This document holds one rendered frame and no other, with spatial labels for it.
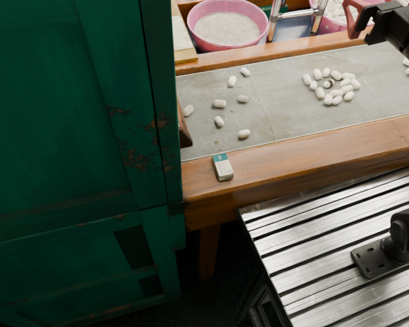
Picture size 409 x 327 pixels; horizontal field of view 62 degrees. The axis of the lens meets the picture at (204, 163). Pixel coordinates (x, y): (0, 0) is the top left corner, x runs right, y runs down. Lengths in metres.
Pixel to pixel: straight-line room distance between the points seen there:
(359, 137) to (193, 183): 0.44
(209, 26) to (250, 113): 0.41
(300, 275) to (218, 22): 0.86
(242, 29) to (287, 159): 0.56
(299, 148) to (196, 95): 0.33
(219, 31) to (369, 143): 0.60
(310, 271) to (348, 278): 0.08
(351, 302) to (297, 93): 0.56
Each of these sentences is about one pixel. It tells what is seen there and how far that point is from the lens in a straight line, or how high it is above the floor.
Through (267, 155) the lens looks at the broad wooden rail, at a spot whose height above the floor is 0.77.
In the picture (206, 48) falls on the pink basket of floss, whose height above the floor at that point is 0.73.
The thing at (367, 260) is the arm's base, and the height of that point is 0.68.
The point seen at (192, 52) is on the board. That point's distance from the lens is 1.07.
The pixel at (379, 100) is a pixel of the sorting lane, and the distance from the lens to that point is 1.11.
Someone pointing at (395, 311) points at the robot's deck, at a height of 0.67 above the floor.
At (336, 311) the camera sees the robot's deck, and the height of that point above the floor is 0.67.
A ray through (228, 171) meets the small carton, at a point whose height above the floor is 0.79.
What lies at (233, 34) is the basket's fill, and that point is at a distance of 1.23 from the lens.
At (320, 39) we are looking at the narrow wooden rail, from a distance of 1.21.
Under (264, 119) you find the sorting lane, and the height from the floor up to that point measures 0.74.
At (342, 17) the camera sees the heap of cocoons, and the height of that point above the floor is 0.74.
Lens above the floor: 1.44
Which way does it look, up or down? 56 degrees down
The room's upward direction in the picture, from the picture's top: 2 degrees clockwise
